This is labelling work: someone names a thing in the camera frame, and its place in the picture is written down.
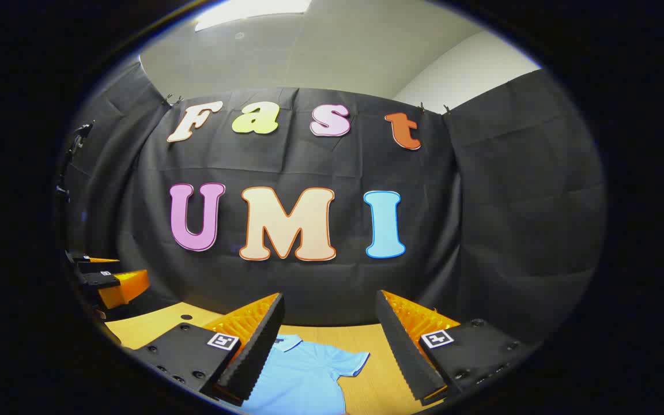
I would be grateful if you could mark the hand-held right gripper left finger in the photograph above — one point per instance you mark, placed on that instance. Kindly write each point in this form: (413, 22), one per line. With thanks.
(254, 351)

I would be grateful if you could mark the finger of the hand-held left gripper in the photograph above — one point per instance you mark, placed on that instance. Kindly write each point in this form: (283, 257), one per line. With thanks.
(124, 288)
(81, 257)

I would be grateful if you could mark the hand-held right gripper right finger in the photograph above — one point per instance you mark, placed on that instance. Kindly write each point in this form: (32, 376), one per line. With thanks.
(404, 346)

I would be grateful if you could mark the light blue T-shirt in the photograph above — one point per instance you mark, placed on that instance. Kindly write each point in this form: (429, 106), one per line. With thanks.
(303, 374)

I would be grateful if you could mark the black backdrop cloth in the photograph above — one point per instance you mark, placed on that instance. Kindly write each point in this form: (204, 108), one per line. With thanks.
(309, 282)

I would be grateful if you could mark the white ceiling light panel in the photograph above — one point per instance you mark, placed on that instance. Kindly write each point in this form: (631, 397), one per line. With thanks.
(251, 10)

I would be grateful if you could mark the black camera stand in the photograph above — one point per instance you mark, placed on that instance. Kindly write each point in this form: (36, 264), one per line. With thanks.
(75, 147)

